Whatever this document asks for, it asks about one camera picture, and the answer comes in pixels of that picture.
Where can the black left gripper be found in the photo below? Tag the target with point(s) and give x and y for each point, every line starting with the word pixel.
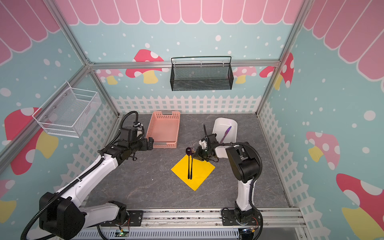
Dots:
pixel 145 147

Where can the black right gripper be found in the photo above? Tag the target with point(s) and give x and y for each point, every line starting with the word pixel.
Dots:
pixel 202 149

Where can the purple metal fork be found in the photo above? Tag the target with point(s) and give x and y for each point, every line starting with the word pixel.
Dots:
pixel 191 170

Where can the yellow paper napkin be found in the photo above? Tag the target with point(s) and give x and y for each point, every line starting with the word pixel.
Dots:
pixel 201 170

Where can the purple metal spoon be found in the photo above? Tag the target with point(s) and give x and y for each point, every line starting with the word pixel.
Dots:
pixel 189 152

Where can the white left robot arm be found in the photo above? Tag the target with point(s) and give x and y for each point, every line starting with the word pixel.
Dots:
pixel 61 213

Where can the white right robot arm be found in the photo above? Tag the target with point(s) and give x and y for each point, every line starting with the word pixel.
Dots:
pixel 247 166

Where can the pink perforated plastic basket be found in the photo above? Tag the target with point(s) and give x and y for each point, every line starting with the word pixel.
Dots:
pixel 164 129

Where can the white plastic tub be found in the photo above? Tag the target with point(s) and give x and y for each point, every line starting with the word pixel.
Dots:
pixel 225 130

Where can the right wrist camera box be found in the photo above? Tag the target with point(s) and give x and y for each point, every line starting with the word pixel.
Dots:
pixel 208 140

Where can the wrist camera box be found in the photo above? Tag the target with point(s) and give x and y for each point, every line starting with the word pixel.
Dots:
pixel 208 140
pixel 131 134

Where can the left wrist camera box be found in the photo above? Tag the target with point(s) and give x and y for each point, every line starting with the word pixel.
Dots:
pixel 131 134

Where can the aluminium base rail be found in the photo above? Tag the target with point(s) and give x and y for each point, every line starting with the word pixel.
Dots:
pixel 203 224

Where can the black mesh wall basket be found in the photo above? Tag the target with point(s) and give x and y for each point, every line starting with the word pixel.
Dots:
pixel 206 73

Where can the white wire wall basket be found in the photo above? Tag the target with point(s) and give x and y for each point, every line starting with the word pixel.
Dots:
pixel 68 111

